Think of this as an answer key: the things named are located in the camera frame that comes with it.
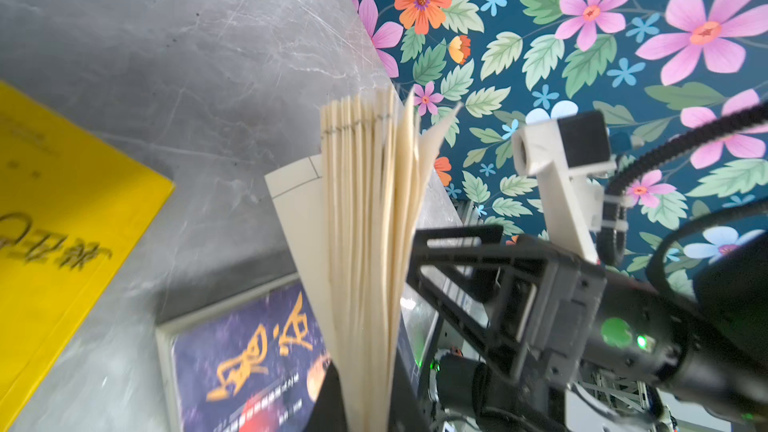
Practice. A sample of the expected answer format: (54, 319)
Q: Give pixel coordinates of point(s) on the yellow book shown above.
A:
(72, 210)

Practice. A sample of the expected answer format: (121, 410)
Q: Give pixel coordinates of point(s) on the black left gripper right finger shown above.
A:
(405, 414)

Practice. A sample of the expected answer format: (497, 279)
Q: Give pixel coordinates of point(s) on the navy book Yuewei label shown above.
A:
(349, 215)

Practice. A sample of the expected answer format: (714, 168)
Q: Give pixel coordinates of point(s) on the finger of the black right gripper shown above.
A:
(475, 259)

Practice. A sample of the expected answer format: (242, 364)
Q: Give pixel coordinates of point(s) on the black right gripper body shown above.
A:
(560, 311)

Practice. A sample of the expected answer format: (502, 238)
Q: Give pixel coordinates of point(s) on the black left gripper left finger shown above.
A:
(328, 413)

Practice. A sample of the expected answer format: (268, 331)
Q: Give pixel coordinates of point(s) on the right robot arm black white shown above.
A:
(725, 372)

